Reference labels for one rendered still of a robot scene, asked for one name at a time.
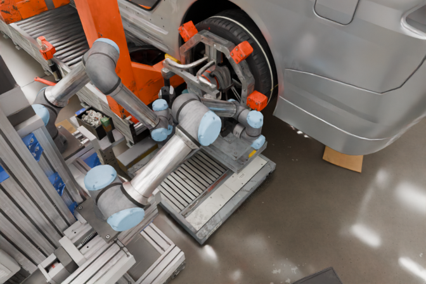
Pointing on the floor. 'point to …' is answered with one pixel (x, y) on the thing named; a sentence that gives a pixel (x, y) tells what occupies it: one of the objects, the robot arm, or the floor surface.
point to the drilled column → (109, 158)
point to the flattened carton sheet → (343, 160)
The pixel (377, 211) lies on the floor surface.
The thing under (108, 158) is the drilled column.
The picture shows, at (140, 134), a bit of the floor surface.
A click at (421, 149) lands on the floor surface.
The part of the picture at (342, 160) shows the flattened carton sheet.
